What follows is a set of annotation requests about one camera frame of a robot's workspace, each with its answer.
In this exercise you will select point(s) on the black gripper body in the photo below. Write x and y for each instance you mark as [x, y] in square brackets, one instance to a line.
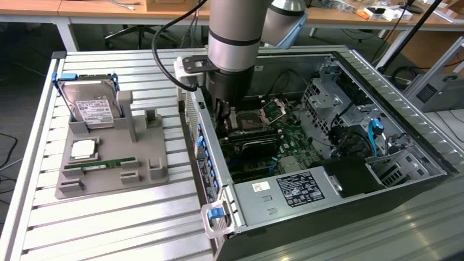
[232, 87]

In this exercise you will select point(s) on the black graphics card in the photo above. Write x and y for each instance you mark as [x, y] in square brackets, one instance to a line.
[254, 149]

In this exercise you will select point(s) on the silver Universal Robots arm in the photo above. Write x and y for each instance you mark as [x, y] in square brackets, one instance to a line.
[232, 32]

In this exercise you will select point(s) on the metal socket cover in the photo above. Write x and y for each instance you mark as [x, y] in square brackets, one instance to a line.
[272, 110]

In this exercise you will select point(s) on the blue expansion slot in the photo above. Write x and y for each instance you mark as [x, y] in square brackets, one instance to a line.
[239, 162]

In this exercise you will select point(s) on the black expansion slot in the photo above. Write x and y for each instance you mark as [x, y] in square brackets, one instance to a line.
[254, 176]
[250, 168]

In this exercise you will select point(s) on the green motherboard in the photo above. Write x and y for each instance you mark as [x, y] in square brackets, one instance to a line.
[298, 138]

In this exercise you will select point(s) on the silver chipset heatsink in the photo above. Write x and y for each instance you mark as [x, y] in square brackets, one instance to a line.
[290, 164]

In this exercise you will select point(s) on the metal drive cage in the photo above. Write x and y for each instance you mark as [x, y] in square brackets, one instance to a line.
[323, 100]

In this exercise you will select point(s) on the grey parts rack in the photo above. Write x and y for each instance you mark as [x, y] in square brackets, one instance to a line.
[116, 146]

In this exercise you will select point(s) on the black office chair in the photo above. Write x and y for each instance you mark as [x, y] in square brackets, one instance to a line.
[139, 32]

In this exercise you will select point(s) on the grey power supply unit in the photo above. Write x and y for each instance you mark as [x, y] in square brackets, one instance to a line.
[254, 206]

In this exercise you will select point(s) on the hard disk in blue carrier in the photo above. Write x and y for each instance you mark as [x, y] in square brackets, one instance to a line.
[94, 100]

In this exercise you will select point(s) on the cardboard box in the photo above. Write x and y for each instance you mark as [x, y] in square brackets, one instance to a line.
[167, 5]

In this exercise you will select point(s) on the green RAM stick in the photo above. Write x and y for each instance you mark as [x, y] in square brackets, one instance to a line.
[108, 163]

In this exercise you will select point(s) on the wooden desk with clutter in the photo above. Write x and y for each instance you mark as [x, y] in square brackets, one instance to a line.
[338, 19]

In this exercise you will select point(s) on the black plastic shroud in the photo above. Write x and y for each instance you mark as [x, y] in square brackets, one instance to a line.
[348, 176]

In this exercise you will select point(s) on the silver CPU chip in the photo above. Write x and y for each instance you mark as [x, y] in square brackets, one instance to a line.
[83, 149]

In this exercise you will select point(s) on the long wooden desk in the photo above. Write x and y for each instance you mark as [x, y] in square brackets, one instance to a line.
[91, 11]

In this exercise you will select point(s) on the metal disk bay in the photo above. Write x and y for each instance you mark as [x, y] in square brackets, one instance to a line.
[395, 168]

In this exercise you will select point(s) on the open black PC case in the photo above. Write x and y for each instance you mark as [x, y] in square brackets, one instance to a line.
[399, 201]

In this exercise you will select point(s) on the black tripod pole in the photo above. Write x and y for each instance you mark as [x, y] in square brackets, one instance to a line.
[416, 25]

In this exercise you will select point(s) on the black round object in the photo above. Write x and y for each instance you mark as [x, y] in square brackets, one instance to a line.
[414, 8]

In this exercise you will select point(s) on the grey computer tower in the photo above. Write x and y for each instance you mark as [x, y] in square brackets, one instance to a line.
[446, 95]

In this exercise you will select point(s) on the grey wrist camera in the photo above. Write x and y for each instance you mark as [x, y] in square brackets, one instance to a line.
[195, 65]

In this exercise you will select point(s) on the grey case clamp bracket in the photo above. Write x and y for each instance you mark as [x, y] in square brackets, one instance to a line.
[214, 233]

